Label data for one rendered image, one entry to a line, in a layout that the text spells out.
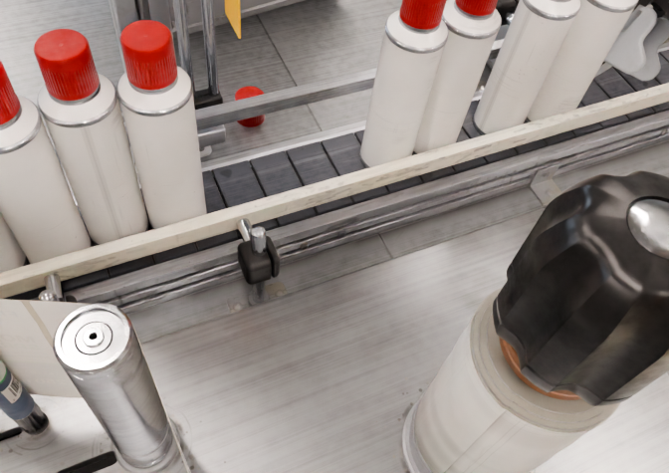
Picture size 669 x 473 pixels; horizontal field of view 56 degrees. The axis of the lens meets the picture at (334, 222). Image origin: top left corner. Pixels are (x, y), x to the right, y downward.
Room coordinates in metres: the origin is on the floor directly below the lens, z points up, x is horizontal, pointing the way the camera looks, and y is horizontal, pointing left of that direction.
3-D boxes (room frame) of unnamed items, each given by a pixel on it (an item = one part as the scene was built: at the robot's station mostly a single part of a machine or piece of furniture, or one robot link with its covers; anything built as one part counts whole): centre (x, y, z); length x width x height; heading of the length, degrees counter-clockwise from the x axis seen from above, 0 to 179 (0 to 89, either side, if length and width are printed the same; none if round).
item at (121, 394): (0.12, 0.11, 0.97); 0.05 x 0.05 x 0.19
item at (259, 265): (0.27, 0.06, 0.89); 0.03 x 0.03 x 0.12; 32
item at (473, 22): (0.46, -0.08, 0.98); 0.05 x 0.05 x 0.20
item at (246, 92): (0.50, 0.12, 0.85); 0.03 x 0.03 x 0.03
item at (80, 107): (0.29, 0.19, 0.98); 0.05 x 0.05 x 0.20
